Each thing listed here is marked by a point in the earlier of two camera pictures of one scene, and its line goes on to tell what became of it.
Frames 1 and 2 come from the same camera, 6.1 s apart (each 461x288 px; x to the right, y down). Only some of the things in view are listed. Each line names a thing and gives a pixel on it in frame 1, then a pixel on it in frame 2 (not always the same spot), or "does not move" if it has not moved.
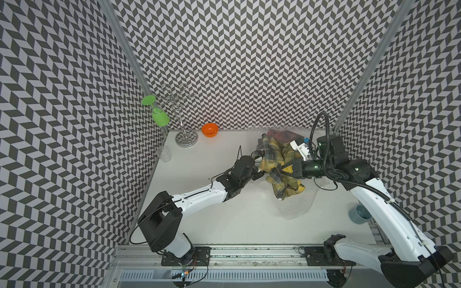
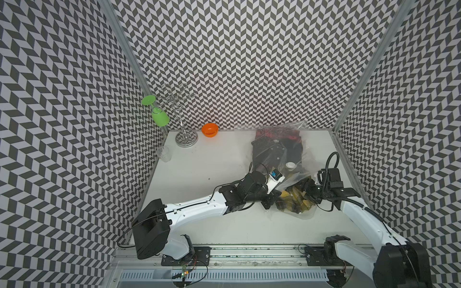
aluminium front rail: (138, 257) does not move
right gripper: (298, 169) -> (307, 186)
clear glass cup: (165, 153) does not move
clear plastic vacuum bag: (293, 197) does not move
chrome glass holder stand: (186, 137) does not move
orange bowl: (209, 129) does not move
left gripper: (259, 174) -> (274, 194)
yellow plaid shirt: (275, 154) -> (293, 200)
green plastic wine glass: (159, 117) does not move
